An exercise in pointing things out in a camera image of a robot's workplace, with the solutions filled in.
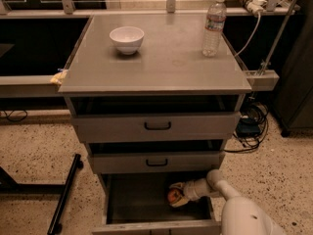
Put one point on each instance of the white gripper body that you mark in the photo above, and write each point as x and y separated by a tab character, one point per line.
192	192

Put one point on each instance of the red apple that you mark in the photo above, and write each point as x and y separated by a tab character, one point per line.
174	195

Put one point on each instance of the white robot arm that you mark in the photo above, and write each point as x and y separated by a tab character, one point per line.
240	215

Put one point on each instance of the grey middle drawer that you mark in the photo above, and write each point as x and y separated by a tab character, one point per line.
155	162

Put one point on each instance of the grey drawer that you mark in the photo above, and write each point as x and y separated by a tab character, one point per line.
160	127
155	162
136	204

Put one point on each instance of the grey bottom drawer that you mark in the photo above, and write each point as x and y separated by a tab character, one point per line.
136	204

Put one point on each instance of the grey top drawer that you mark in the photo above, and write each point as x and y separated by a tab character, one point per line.
160	127

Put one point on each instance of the grey drawer cabinet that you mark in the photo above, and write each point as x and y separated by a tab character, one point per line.
167	75

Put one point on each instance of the white ceramic bowl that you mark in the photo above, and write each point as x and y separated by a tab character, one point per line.
127	39

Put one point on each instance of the yellow tape scrap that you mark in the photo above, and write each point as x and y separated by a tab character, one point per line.
59	77

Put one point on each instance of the black metal stand leg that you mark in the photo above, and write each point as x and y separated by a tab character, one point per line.
8	185

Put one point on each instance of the clear plastic water bottle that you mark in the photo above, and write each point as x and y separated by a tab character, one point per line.
213	27

